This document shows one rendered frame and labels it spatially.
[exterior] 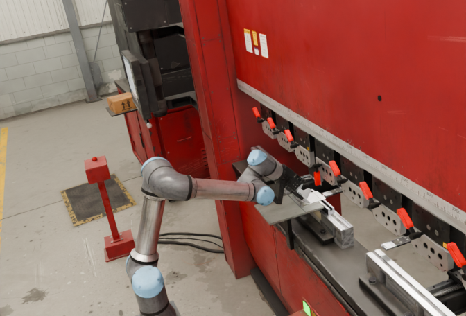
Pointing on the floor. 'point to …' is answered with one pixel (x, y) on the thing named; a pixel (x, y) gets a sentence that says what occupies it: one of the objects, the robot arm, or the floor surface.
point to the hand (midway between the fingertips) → (304, 199)
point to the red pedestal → (118, 246)
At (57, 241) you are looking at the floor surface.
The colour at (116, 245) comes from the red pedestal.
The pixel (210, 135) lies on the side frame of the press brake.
